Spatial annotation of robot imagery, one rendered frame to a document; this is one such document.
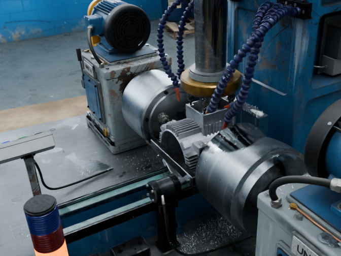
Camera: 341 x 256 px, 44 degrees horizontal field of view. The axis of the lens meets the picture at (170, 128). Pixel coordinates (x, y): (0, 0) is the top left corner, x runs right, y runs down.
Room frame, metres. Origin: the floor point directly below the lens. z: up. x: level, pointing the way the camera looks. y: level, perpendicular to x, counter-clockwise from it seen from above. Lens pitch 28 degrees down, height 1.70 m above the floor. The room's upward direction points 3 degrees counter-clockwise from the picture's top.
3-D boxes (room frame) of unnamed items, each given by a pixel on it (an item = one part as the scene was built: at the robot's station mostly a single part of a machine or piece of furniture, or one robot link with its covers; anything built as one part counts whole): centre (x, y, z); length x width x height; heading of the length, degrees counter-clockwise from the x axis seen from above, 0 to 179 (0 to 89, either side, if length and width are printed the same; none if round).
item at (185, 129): (1.14, -0.09, 1.02); 0.20 x 0.19 x 0.19; 118
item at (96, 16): (1.69, 0.23, 1.16); 0.33 x 0.26 x 0.42; 28
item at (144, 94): (1.42, 0.05, 1.04); 0.37 x 0.25 x 0.25; 28
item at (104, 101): (1.67, 0.18, 0.99); 0.35 x 0.31 x 0.37; 28
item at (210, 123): (1.16, -0.13, 1.11); 0.12 x 0.11 x 0.07; 118
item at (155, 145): (1.06, 0.00, 1.01); 0.26 x 0.04 x 0.03; 28
